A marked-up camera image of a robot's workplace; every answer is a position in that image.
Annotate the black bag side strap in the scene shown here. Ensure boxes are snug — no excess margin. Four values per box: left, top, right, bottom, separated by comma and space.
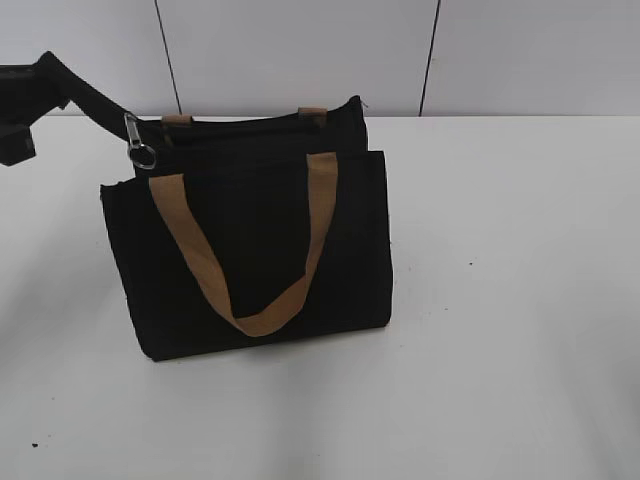
34, 51, 132, 142

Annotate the silver carabiner with key ring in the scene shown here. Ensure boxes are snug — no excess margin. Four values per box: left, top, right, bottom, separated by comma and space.
124, 112, 157, 171

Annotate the black canvas tote bag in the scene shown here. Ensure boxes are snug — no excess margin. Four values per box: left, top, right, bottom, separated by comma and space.
100, 96, 393, 361

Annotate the tan rear bag handle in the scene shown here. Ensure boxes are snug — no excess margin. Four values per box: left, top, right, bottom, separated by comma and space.
161, 107, 329, 132

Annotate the tan front bag handle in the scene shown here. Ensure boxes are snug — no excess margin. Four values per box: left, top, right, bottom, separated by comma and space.
148, 152, 339, 338

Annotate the tan bag handle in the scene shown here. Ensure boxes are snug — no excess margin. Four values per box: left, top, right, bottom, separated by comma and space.
148, 152, 339, 338
161, 107, 329, 132

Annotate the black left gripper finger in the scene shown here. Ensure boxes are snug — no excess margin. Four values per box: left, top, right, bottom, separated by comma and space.
1, 62, 70, 126
0, 125, 36, 166

